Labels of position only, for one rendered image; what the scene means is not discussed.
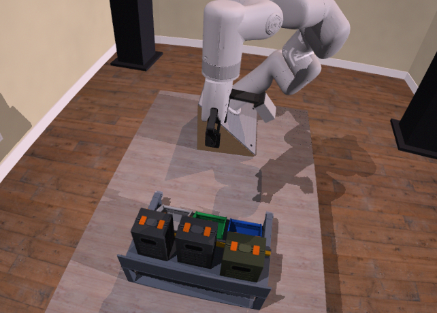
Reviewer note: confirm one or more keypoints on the green bin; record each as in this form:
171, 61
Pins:
221, 220

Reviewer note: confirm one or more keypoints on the orange flat bar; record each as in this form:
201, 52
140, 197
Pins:
220, 244

